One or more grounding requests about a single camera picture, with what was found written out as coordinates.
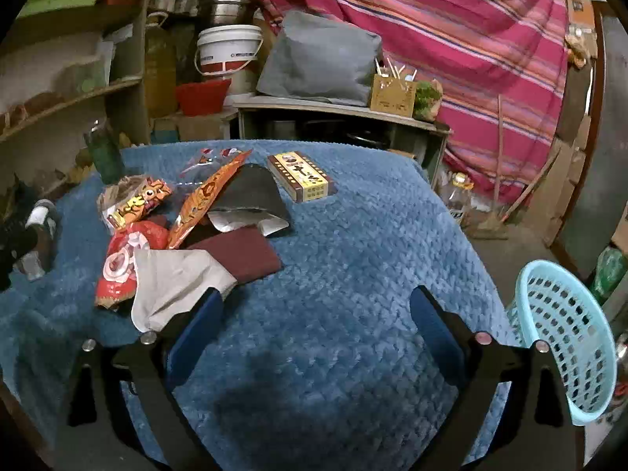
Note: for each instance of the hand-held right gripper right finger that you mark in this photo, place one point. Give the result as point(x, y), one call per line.
point(431, 328)

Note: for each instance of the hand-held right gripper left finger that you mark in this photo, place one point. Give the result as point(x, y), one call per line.
point(196, 333)

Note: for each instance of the grey paper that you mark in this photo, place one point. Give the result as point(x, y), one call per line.
point(167, 279)

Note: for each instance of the light blue plastic basket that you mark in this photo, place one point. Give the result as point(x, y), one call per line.
point(564, 324)

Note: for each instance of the orange snack wrapper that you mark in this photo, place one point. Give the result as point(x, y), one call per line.
point(206, 196)

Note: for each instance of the maroon packet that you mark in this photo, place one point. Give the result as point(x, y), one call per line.
point(245, 255)

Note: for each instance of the red snack packet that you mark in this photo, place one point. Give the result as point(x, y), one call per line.
point(117, 265)

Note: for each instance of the blue fluffy blanket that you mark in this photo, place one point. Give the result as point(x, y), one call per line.
point(333, 265)

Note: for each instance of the clear bottle with yellow cap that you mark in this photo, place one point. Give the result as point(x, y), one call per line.
point(458, 201)

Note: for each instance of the dark green bottle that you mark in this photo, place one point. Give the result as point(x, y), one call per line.
point(104, 154)

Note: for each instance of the brown snack packet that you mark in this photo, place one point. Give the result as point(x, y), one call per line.
point(142, 196)

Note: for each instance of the black foil pouch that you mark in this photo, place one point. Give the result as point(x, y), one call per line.
point(250, 186)

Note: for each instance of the wooden shelf unit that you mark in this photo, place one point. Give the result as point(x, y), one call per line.
point(73, 95)

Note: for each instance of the clear wrapper with red print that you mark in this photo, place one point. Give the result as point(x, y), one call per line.
point(206, 159)

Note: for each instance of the green plastic bottle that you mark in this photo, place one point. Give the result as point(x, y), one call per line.
point(608, 270)

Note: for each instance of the yellow patterned box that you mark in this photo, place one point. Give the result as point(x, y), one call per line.
point(301, 176)

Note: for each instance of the cardboard sheets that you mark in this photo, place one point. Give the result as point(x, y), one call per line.
point(569, 176)

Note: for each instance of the green leafy packet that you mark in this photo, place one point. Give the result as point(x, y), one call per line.
point(428, 100)

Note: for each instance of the yellow oil jug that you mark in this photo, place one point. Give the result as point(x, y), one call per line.
point(159, 68)

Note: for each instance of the red plastic basin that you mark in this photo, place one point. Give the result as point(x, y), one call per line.
point(201, 95)

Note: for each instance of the low wooden table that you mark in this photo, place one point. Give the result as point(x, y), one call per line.
point(314, 108)

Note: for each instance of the green tray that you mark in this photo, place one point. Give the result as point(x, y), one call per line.
point(59, 4)

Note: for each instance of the white plastic bucket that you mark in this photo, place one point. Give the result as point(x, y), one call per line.
point(228, 49)

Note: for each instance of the grey cushion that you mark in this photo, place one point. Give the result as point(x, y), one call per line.
point(319, 59)

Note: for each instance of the pink striped cloth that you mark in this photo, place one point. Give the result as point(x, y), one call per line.
point(456, 34)

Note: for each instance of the metal pot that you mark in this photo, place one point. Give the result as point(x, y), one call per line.
point(228, 5)

